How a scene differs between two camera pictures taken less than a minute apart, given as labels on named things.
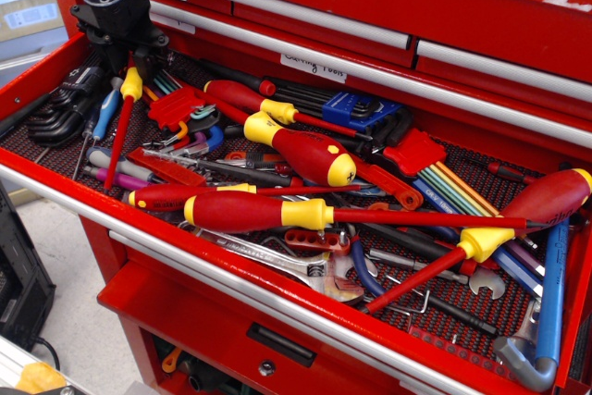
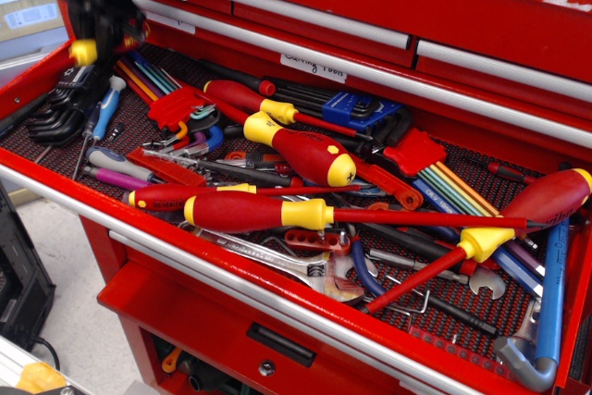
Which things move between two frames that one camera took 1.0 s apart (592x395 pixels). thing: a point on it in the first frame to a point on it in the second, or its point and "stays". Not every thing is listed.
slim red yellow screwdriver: x=131 y=86 to x=83 y=52
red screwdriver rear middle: x=241 y=95 stays
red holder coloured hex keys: x=175 y=106 stays
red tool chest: x=351 y=173 stays
